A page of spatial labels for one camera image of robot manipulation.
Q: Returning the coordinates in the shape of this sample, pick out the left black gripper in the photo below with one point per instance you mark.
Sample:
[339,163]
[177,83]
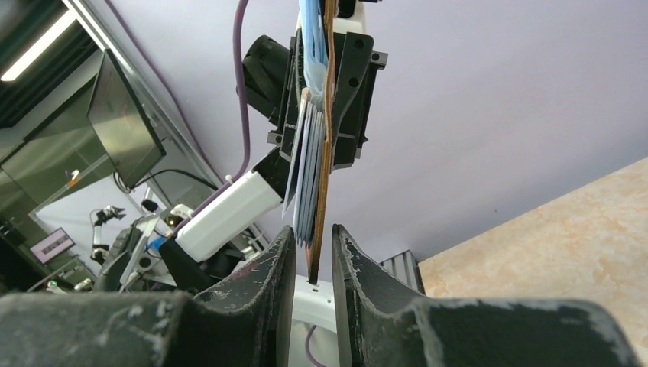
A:
[356,67]

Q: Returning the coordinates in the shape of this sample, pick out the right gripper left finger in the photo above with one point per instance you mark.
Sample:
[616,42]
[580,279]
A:
[244,320]

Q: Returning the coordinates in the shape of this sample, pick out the brown leather card holder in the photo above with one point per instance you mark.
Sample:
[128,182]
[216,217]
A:
[311,150]

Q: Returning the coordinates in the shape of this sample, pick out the aluminium front frame rail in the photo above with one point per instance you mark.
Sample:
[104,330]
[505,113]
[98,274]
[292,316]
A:
[405,268]

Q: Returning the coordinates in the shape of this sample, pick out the dark wall monitor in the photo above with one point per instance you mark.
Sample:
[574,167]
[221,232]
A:
[121,124]

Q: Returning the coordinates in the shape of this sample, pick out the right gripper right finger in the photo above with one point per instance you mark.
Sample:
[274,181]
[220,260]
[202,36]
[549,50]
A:
[383,322]

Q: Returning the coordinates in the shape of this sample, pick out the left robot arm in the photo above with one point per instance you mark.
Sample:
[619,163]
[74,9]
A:
[255,189]

